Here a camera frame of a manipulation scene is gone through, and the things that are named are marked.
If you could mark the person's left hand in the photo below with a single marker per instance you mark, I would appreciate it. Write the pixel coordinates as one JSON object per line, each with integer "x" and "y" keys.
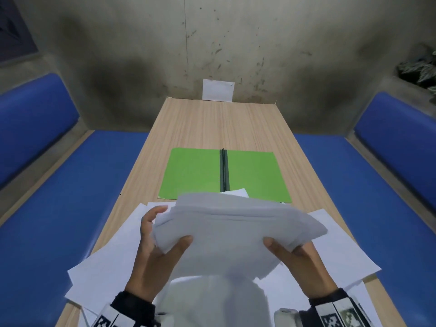
{"x": 150, "y": 265}

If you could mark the person's right hand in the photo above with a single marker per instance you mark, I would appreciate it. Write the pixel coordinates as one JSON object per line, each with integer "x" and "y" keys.
{"x": 306, "y": 269}

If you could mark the person's left thumb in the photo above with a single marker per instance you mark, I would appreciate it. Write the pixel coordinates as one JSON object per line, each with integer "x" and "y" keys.
{"x": 179, "y": 249}

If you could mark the person's right thumb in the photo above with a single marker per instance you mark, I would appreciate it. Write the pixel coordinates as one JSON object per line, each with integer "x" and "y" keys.
{"x": 275, "y": 247}

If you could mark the stack of white papers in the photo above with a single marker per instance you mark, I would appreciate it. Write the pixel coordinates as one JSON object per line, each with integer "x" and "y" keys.
{"x": 235, "y": 231}

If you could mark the person's right forearm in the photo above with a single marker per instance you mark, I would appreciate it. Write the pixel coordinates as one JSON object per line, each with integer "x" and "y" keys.
{"x": 328, "y": 301}

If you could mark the person's white shirt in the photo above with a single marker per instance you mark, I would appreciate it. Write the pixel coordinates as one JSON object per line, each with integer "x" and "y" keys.
{"x": 211, "y": 301}

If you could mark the small loose white sheet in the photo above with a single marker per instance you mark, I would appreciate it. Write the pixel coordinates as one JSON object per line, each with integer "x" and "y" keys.
{"x": 238, "y": 193}

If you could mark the large loose white sheet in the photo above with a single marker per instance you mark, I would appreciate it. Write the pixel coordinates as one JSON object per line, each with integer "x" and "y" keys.
{"x": 344, "y": 248}
{"x": 112, "y": 258}

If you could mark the white cylinder roll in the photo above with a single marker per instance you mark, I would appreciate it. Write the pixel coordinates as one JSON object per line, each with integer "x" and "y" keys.
{"x": 286, "y": 318}

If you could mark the green open folder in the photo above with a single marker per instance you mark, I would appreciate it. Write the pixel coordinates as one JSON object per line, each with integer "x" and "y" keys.
{"x": 194, "y": 173}

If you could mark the black folder spine clip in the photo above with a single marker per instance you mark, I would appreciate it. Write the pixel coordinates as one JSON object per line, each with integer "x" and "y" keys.
{"x": 224, "y": 170}

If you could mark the checkered marker wrist band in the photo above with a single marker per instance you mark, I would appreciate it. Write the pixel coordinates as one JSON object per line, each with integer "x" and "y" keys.
{"x": 340, "y": 315}
{"x": 109, "y": 318}

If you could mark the blue bench seat cushion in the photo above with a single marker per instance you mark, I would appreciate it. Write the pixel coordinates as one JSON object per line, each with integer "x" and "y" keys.
{"x": 381, "y": 200}
{"x": 64, "y": 207}

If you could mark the blue bench back cushion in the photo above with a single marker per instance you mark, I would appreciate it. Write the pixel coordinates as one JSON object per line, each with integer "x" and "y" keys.
{"x": 398, "y": 139}
{"x": 30, "y": 122}

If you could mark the green leafy plant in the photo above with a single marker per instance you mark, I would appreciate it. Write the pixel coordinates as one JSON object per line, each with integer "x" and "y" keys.
{"x": 420, "y": 69}

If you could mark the dark framed picture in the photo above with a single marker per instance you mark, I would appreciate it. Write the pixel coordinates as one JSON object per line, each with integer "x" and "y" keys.
{"x": 15, "y": 27}

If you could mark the white card on wall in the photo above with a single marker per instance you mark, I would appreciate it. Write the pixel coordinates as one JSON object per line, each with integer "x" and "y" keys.
{"x": 218, "y": 90}

